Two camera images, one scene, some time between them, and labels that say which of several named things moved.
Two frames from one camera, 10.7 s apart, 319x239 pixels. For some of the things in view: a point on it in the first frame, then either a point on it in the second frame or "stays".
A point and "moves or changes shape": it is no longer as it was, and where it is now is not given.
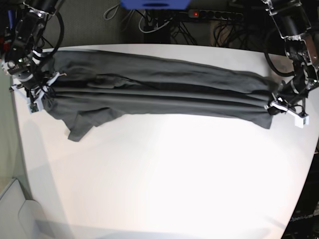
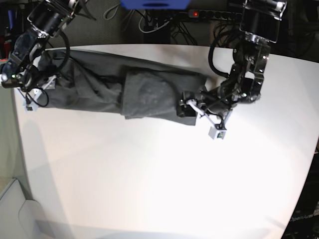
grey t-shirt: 92,87 moves or changes shape
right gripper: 294,102 → 217,103
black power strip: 215,14 stays
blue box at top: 155,5 stays
